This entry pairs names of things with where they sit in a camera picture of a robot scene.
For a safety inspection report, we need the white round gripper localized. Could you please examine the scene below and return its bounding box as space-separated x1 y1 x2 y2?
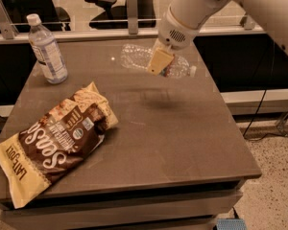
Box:
147 0 229 75

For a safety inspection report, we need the clear crushed plastic water bottle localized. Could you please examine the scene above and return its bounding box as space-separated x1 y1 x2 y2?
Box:
121 44 197 79

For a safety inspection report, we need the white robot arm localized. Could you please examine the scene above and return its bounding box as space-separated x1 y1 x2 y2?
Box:
148 0 288 75

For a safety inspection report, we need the upright labelled water bottle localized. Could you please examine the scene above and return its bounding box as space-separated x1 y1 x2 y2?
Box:
27 13 68 84

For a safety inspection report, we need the black office chair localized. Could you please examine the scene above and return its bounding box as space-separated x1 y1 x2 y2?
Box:
85 0 156 30

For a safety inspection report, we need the brown cream chip bag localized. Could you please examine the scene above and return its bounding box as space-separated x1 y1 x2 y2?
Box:
0 83 118 209

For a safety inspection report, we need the glass partition panel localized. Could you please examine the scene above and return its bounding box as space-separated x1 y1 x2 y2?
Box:
0 0 267 34

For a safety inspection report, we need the blue perforated box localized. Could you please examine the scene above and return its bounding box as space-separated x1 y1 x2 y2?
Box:
216 218 247 230

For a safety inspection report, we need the middle metal glass bracket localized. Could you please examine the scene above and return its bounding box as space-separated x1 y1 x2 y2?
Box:
126 0 138 35

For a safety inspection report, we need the metal glass bracket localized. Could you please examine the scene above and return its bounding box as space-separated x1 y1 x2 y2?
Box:
0 0 18 39
126 0 138 35
240 13 255 30

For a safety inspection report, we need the right metal glass bracket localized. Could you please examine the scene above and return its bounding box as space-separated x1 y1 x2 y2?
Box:
240 13 255 30

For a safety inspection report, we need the black floor cable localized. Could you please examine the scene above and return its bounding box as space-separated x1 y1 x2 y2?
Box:
242 89 288 142

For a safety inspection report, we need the left metal glass bracket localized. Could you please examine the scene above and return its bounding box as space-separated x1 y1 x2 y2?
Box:
0 0 18 39

